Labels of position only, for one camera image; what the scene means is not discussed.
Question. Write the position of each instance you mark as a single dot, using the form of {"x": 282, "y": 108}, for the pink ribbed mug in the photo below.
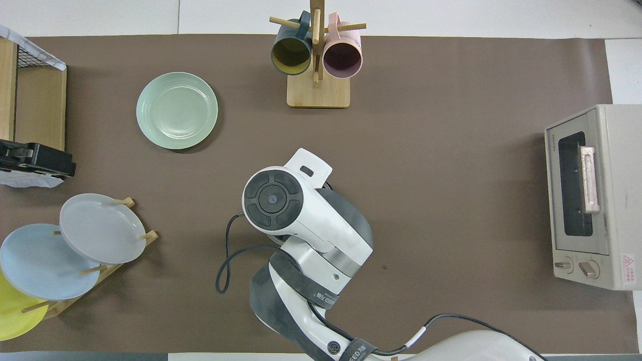
{"x": 342, "y": 57}

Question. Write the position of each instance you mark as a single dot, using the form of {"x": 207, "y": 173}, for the light blue plate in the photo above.
{"x": 40, "y": 265}

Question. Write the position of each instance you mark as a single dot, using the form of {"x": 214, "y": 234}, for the yellow plate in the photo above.
{"x": 15, "y": 316}

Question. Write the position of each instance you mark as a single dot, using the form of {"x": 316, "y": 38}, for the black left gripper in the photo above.
{"x": 50, "y": 163}

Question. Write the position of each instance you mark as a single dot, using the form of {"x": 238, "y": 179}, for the wooden mug tree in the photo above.
{"x": 318, "y": 93}

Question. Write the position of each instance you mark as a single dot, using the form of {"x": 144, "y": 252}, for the mint green plate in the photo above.
{"x": 176, "y": 110}

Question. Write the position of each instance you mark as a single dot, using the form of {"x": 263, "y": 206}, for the brown table mat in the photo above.
{"x": 451, "y": 150}

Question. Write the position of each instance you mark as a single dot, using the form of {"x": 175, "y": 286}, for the beige toaster oven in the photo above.
{"x": 617, "y": 175}

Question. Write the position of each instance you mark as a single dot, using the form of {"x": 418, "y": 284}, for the white checked cloth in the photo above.
{"x": 30, "y": 45}

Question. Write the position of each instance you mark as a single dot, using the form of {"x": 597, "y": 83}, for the dark teal mug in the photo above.
{"x": 291, "y": 52}

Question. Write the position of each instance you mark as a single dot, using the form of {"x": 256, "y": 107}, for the wooden plate rack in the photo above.
{"x": 149, "y": 235}

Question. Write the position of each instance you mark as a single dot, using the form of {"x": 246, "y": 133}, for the wooden shelf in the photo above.
{"x": 42, "y": 110}

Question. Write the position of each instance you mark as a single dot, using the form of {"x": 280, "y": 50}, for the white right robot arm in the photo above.
{"x": 321, "y": 220}

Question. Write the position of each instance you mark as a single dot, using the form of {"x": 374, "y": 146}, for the pale grey plate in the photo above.
{"x": 100, "y": 228}

